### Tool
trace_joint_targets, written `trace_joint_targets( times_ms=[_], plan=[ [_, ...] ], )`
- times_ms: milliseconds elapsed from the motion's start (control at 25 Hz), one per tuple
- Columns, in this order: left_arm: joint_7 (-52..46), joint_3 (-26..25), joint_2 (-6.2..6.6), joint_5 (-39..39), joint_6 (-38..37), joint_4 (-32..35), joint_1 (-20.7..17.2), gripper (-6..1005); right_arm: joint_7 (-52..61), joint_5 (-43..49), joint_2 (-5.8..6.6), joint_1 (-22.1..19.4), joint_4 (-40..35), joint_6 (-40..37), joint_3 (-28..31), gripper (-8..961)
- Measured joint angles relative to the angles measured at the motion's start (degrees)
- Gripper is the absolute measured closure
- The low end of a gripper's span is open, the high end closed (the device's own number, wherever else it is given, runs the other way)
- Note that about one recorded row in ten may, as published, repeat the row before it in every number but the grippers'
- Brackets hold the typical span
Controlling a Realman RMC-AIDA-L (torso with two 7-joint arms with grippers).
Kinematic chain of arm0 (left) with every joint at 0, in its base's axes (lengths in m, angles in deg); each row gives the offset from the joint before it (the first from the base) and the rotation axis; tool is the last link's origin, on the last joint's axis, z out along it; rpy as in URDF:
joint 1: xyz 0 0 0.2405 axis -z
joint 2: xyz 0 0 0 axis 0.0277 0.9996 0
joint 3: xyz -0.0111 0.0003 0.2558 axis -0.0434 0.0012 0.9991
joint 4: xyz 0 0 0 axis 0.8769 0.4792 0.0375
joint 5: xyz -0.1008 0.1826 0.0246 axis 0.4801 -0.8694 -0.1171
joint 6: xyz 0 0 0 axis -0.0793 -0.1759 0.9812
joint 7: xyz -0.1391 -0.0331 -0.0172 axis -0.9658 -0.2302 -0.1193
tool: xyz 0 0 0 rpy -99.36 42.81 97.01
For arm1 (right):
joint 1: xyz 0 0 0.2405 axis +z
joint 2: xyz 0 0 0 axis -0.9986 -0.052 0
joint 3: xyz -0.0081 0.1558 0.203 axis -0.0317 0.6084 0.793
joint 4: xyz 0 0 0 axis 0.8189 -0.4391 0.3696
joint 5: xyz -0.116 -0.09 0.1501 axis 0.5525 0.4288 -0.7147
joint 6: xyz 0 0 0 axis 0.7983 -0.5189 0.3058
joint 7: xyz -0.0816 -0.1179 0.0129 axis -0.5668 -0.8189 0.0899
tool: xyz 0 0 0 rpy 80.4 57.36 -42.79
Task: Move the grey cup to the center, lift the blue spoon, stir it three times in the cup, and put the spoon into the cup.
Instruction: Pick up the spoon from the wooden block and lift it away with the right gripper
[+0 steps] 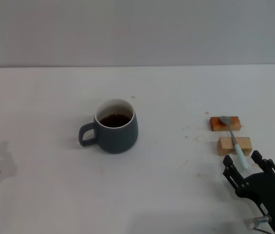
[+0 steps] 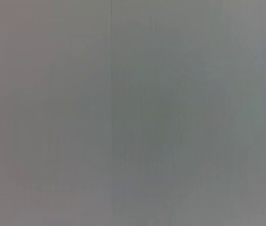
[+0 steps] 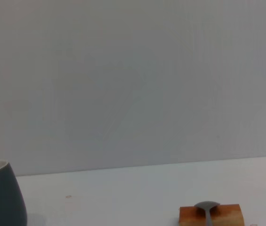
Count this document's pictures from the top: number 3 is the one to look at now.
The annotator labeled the spoon with light blue handle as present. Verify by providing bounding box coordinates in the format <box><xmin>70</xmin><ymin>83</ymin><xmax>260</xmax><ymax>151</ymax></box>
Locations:
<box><xmin>193</xmin><ymin>201</ymin><xmax>221</xmax><ymax>226</ymax></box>

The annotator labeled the dark grey ceramic cup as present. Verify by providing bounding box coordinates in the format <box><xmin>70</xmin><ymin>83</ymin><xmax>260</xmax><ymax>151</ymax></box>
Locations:
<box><xmin>0</xmin><ymin>160</ymin><xmax>29</xmax><ymax>226</ymax></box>

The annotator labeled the orange stained wooden block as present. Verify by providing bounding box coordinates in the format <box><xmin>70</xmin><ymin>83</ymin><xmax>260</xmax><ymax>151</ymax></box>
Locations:
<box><xmin>178</xmin><ymin>203</ymin><xmax>246</xmax><ymax>226</ymax></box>

